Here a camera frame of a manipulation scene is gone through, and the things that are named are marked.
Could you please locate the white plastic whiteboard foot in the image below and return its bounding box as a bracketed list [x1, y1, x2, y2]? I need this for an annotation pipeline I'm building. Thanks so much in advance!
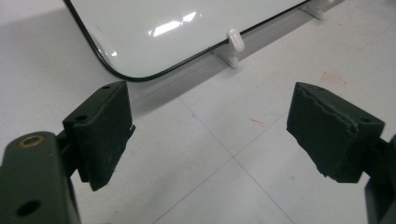
[212, 28, 247, 70]

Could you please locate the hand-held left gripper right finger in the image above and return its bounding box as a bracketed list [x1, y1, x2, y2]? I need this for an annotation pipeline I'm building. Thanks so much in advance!
[286, 81, 386, 184]

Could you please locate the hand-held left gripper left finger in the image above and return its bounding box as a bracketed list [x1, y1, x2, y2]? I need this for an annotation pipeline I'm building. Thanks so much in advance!
[62, 80, 136, 192]

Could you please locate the white whiteboard with black rim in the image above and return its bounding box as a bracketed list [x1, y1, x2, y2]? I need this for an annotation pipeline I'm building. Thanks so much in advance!
[63, 0, 313, 83]

